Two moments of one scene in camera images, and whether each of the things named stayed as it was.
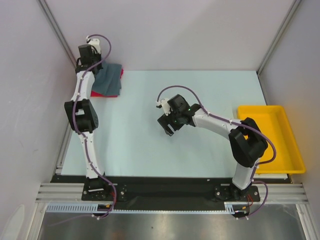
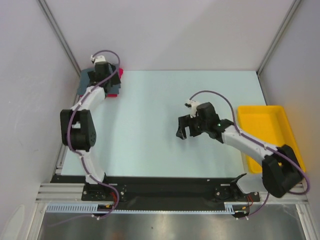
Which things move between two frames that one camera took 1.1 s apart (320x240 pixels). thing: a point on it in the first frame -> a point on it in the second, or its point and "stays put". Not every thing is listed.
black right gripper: x=166 y=121 -> x=191 y=125
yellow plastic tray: x=283 y=155 stays put
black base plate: x=168 y=193 stays put
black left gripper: x=98 y=55 -> x=114 y=79
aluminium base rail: x=280 y=193 stays put
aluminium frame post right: x=260 y=67 stays put
